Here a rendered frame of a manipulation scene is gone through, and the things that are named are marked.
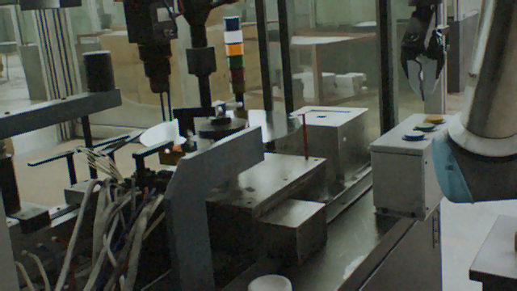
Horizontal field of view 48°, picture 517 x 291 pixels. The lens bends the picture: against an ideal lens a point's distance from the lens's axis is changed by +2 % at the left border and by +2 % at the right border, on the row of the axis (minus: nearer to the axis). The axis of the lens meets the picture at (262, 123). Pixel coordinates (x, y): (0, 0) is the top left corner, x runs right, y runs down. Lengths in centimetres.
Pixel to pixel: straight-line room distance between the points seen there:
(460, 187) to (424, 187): 24
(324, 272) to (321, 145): 43
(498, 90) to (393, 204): 43
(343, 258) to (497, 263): 25
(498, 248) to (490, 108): 31
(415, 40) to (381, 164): 25
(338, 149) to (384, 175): 19
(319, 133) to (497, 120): 56
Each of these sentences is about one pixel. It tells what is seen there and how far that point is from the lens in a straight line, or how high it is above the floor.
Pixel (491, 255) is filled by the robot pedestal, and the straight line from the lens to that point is 109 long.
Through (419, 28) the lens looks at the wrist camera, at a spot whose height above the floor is 112.
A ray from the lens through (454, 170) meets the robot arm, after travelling 94.
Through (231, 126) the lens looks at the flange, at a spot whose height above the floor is 96.
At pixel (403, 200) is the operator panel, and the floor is 79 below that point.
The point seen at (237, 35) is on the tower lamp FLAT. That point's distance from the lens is 145.
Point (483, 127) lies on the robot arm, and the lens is 91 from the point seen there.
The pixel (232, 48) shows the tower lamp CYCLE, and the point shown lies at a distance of 145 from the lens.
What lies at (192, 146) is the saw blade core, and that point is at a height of 95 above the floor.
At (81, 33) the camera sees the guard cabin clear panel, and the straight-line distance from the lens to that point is 215.
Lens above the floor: 123
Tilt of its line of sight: 13 degrees down
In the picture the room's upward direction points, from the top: 5 degrees counter-clockwise
